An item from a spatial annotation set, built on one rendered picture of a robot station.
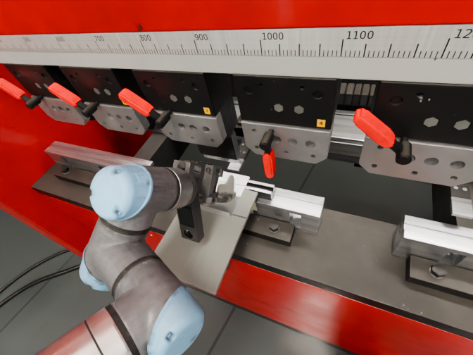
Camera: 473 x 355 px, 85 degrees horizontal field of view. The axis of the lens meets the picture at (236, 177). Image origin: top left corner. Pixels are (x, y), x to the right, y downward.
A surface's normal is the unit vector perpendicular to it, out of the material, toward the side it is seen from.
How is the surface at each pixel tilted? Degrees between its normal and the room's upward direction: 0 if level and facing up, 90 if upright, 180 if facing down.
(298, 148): 90
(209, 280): 0
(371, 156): 90
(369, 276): 0
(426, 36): 90
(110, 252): 1
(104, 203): 39
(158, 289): 26
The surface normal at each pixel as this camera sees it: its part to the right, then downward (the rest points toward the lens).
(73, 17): -0.37, 0.76
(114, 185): -0.38, 0.00
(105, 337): 0.25, -0.67
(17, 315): -0.18, -0.62
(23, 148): 0.91, 0.19
